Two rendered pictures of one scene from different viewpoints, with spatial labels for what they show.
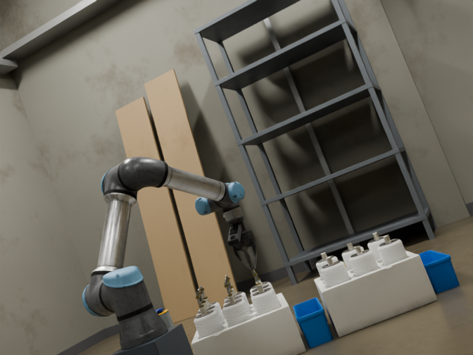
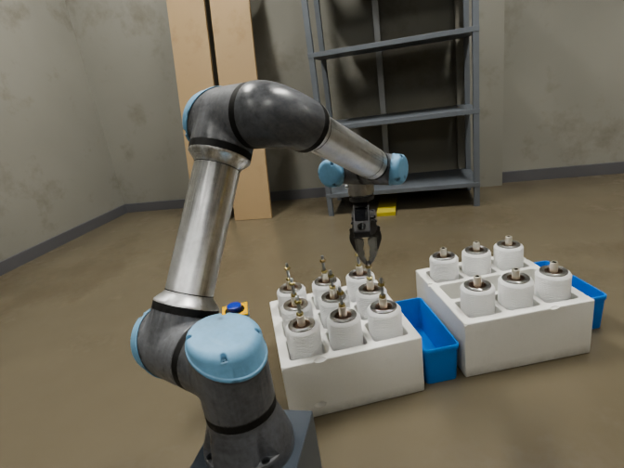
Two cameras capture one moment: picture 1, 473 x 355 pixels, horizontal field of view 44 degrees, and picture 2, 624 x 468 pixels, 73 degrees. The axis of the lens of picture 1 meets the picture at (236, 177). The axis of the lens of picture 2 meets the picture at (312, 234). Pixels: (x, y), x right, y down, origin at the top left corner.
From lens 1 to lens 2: 134 cm
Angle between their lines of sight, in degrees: 24
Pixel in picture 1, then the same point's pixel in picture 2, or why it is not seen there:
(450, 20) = not seen: outside the picture
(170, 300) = not seen: hidden behind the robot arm
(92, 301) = (153, 365)
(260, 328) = (377, 359)
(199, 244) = not seen: hidden behind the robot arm
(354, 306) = (497, 345)
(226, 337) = (331, 365)
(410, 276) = (574, 322)
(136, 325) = (249, 448)
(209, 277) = (244, 188)
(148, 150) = (197, 32)
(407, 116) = (483, 72)
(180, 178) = (340, 142)
